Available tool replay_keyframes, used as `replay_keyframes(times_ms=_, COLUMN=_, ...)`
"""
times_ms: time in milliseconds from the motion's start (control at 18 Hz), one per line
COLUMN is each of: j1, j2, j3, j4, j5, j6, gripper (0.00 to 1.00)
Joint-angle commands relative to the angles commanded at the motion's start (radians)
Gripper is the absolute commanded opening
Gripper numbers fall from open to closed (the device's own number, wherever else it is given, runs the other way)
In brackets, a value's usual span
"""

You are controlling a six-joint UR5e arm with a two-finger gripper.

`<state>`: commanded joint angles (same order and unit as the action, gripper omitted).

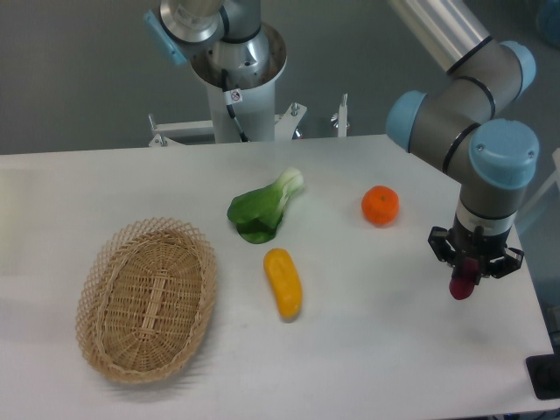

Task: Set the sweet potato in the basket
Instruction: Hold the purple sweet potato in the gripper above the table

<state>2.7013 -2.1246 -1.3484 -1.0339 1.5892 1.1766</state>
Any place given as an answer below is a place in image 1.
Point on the purple sweet potato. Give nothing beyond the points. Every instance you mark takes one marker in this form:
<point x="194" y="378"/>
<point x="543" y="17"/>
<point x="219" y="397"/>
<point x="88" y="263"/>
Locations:
<point x="464" y="279"/>

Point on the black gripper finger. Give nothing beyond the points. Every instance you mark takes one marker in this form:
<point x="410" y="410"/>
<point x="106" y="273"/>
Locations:
<point x="502" y="265"/>
<point x="438" y="240"/>

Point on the black device at corner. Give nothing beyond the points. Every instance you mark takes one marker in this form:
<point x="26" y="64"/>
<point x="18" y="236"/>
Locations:
<point x="543" y="371"/>

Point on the green bok choy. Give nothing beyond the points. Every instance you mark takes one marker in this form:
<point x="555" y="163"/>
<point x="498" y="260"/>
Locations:
<point x="258" y="214"/>

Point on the white metal base frame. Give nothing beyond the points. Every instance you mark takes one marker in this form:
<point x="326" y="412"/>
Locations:
<point x="184" y="130"/>

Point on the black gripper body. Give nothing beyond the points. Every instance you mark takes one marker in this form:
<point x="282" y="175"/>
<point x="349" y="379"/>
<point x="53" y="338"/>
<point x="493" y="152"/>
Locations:
<point x="477" y="238"/>

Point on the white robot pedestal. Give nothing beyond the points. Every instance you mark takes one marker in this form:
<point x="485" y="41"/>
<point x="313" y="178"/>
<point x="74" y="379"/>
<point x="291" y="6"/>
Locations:
<point x="240" y="81"/>

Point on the white frame at right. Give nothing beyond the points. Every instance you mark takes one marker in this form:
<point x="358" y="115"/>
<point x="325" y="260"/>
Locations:
<point x="540" y="201"/>

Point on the woven wicker basket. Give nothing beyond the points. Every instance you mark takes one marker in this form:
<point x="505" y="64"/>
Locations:
<point x="148" y="299"/>

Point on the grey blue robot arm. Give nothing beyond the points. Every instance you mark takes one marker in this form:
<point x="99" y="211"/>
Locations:
<point x="457" y="131"/>

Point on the orange mandarin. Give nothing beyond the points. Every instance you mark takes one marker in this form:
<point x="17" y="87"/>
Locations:
<point x="380" y="205"/>

